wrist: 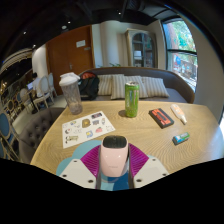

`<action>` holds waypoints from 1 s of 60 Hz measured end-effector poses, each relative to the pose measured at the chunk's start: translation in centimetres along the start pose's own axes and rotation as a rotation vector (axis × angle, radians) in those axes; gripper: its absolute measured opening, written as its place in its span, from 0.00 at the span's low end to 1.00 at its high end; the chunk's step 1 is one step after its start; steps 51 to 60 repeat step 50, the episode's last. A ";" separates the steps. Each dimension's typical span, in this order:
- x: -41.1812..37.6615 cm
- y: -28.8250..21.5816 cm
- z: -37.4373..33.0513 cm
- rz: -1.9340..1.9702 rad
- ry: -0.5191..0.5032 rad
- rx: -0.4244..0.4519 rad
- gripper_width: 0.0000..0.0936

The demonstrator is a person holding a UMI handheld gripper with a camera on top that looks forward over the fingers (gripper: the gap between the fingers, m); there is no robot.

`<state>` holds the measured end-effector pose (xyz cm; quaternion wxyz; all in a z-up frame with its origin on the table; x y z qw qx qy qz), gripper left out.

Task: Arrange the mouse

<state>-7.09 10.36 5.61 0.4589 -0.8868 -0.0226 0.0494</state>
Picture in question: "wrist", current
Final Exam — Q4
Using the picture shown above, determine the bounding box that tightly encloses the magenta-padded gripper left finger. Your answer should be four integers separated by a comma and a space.
59, 143, 103, 190

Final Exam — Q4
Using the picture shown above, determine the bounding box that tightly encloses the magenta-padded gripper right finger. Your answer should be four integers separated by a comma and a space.
126, 143, 170, 189

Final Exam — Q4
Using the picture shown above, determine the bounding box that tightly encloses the pink computer mouse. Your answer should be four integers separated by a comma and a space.
99, 134, 130, 179

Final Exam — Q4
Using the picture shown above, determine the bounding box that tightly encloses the small green and blue box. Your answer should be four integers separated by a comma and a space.
171, 131, 191, 146

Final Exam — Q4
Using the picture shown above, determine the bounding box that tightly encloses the white sticker sheet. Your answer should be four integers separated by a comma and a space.
61, 110, 116, 149

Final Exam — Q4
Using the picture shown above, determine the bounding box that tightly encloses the black and orange flat box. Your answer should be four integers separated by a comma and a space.
148, 107, 175, 130

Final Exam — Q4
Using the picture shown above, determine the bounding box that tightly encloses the grey tufted armchair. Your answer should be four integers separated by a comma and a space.
18, 107, 66, 164

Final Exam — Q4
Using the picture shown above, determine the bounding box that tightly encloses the white squeeze tube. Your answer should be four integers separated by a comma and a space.
170, 103, 188, 126

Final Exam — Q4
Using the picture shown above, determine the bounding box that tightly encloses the green drink can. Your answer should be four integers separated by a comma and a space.
124, 81, 141, 118

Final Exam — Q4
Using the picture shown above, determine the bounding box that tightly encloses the clear shaker bottle white lid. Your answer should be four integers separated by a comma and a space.
58, 72, 84, 116

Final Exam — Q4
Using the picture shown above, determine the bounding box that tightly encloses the blue round-back chair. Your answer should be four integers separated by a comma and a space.
0, 111, 18, 161

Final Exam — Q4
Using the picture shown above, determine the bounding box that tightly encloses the striped cushion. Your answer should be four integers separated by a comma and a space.
97, 74, 114, 97
141, 76, 170, 99
110, 73, 128, 100
124, 75, 149, 99

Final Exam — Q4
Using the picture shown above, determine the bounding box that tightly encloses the black and orange backpack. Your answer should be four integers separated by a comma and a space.
78, 70, 100, 102

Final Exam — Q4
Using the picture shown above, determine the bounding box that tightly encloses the brown curved sofa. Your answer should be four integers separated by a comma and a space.
78, 66, 196, 104

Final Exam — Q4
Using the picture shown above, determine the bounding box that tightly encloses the group of white chairs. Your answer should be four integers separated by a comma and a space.
13, 72, 58, 113

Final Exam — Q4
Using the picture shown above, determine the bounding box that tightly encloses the brown wooden door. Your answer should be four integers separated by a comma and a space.
45, 24, 96, 96

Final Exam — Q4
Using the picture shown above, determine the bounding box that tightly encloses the arched glass-door cabinet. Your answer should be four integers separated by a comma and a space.
125, 28, 158, 69

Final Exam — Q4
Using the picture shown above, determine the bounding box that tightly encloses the black-framed window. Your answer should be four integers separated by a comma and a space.
161, 18, 198, 93

